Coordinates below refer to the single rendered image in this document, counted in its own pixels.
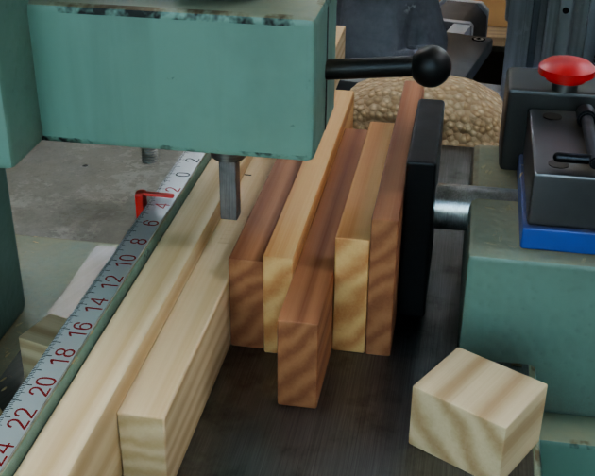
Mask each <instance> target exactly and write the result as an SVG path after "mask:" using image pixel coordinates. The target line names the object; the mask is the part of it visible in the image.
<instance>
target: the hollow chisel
mask: <svg viewBox="0 0 595 476"><path fill-rule="evenodd" d="M219 186H220V214H221V219H228V220H237V219H238V217H239V215H240V213H241V200H240V162H239V161H238V162H219Z"/></svg>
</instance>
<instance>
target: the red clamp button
mask: <svg viewBox="0 0 595 476"><path fill-rule="evenodd" d="M538 72H539V74H540V75H542V76H543V77H545V78H546V79H547V80H548V81H550V82H551V83H554V84H558V85H564V86H577V85H582V84H584V83H586V82H587V81H590V80H591V79H593V78H594V77H595V66H594V65H593V64H592V63H591V62H590V61H589V60H587V59H583V58H580V57H575V56H567V55H558V56H551V57H548V58H546V59H544V60H542V61H541V62H540V63H539V64H538Z"/></svg>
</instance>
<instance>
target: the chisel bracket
mask: <svg viewBox="0 0 595 476"><path fill-rule="evenodd" d="M336 7H337V0H29V1H28V3H27V18H28V25H29V33H30V40H31V48H32V56H33V63H34V71H35V78H36V86H37V94H38V101H39V109H40V116H41V124H42V139H43V140H46V141H58V142H70V143H83V144H94V145H118V146H129V147H141V148H154V149H165V150H177V151H190V152H202V153H211V157H212V158H213V159H215V160H216V161H218V162H239V161H241V160H243V159H244V158H245V157H246V156H249V157H262V158H274V159H286V160H298V161H309V160H312V159H313V158H314V156H315V152H316V150H317V148H318V146H319V143H320V141H321V138H322V136H323V133H324V131H325V130H326V126H327V124H328V122H329V119H330V117H331V114H332V110H333V108H334V80H326V78H325V68H326V61H327V60H330V59H335V44H336Z"/></svg>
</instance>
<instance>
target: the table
mask: <svg viewBox="0 0 595 476"><path fill-rule="evenodd" d="M473 148H474V147H465V146H453V145H441V156H440V167H439V180H438V183H449V184H461V185H469V175H470V166H471V156H472V149H473ZM463 246H464V231H463V230H453V229H434V237H433V252H432V260H431V268H430V277H429V284H428V293H427V300H426V309H425V315H424V316H422V317H419V316H409V315H400V314H397V319H396V325H395V330H394V336H393V343H392V348H391V354H390V356H381V355H373V354H366V352H364V353H360V352H351V351H343V350H334V349H331V356H330V359H329V362H328V366H327V370H326V374H325V378H324V382H323V385H322V389H321V393H320V397H319V401H318V404H317V407H316V408H315V409H313V408H304V407H296V406H288V405H280V404H278V353H270V352H264V349H263V348H250V347H241V346H233V345H232V344H230V346H229V350H228V352H227V355H226V357H225V360H224V362H223V364H222V366H221V368H220V371H219V373H218V376H217V378H216V381H215V383H214V385H213V388H212V392H211V394H210V395H209V398H208V400H207V403H206V405H205V408H204V410H203V412H202V415H201V417H200V420H199V421H198V423H197V426H196V428H195V432H194V435H193V437H192V439H191V442H190V444H189V447H188V449H187V451H186V453H185V455H184V458H183V460H182V463H181V465H180V467H179V470H178V474H177V476H474V475H472V474H470V473H467V472H465V471H463V470H462V469H460V468H458V467H455V466H453V465H451V464H449V463H447V462H445V461H443V460H441V459H439V458H437V457H435V456H433V455H431V454H429V453H428V452H426V451H424V450H421V449H419V448H417V447H415V446H413V445H411V444H409V431H410V418H411V406H412V394H413V386H414V385H415V384H416V383H417V382H418V381H420V380H421V379H422V378H423V377H424V376H425V375H426V374H428V373H429V372H430V371H431V370H432V369H433V368H435V367H436V366H437V365H438V364H439V363H440V362H442V361H443V360H444V359H445V358H446V357H447V356H448V355H450V354H451V353H452V352H453V351H454V350H455V349H457V338H458V323H459V308H460V292H461V277H462V261H463ZM508 476H595V417H589V416H573V415H564V414H557V413H548V412H543V418H542V424H541V430H540V437H539V441H538V442H537V444H536V445H535V446H534V447H533V448H532V449H531V450H530V452H529V453H528V454H527V455H526V456H525V457H524V458H523V459H522V460H521V462H520V463H519V464H518V465H517V466H516V467H515V468H514V470H513V471H512V472H511V473H510V474H509V475H508Z"/></svg>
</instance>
